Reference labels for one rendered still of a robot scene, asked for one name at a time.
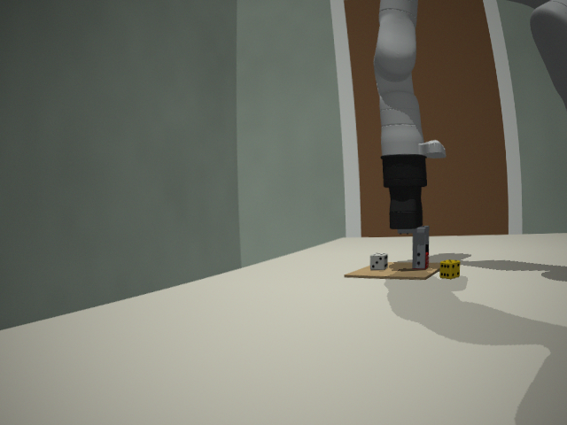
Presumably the yellow die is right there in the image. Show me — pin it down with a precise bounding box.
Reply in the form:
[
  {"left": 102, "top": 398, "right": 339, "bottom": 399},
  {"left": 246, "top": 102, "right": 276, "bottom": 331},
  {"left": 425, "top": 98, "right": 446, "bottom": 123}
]
[{"left": 439, "top": 259, "right": 460, "bottom": 279}]

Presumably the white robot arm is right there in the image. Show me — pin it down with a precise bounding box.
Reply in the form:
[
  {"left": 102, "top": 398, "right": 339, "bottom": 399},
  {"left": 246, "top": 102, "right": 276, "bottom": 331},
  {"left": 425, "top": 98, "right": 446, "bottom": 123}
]
[{"left": 374, "top": 0, "right": 567, "bottom": 127}]

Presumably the tan mat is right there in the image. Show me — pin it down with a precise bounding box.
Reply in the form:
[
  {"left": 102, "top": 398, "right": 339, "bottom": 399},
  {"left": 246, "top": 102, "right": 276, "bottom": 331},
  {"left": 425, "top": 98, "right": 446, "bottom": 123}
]
[{"left": 344, "top": 262, "right": 440, "bottom": 280}]

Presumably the white die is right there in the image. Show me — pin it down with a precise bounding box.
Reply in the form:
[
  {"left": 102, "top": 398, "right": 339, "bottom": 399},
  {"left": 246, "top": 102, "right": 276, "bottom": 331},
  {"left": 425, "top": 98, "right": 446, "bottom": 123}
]
[{"left": 370, "top": 253, "right": 388, "bottom": 270}]

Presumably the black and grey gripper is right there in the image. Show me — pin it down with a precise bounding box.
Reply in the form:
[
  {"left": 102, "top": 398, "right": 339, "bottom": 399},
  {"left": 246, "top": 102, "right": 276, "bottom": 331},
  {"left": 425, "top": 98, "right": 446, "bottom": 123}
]
[{"left": 381, "top": 124, "right": 446, "bottom": 268}]

